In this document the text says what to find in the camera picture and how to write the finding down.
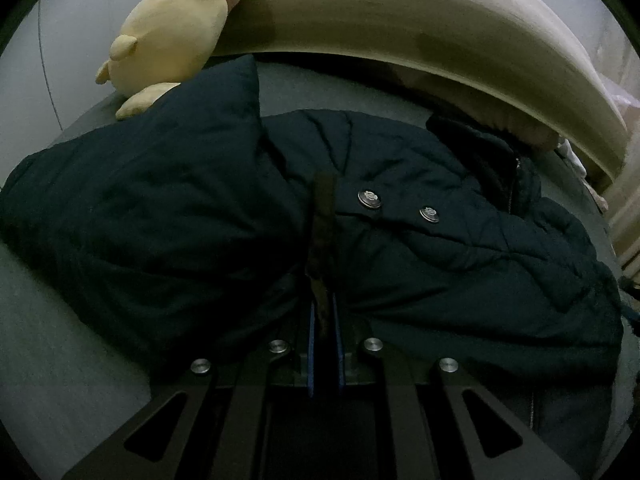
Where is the dark navy puffer jacket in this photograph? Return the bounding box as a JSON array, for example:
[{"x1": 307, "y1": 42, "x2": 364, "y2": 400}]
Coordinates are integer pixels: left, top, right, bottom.
[{"x1": 0, "y1": 54, "x2": 626, "y2": 470}]

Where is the beige upholstered headboard cushion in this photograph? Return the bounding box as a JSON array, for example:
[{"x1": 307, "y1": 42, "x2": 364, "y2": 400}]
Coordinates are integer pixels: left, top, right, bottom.
[{"x1": 216, "y1": 0, "x2": 630, "y2": 177}]

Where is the beige pleated curtain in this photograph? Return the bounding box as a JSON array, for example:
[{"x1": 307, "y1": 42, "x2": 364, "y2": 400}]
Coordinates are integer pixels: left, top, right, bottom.
[{"x1": 598, "y1": 49, "x2": 640, "y2": 281}]

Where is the yellow Pikachu plush toy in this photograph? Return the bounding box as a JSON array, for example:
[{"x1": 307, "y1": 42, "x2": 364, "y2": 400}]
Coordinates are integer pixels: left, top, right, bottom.
[{"x1": 96, "y1": 0, "x2": 241, "y2": 120}]

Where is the grey bed sheet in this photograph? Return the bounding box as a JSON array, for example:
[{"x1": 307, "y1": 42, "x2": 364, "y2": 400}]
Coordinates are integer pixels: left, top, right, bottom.
[{"x1": 0, "y1": 58, "x2": 640, "y2": 480}]

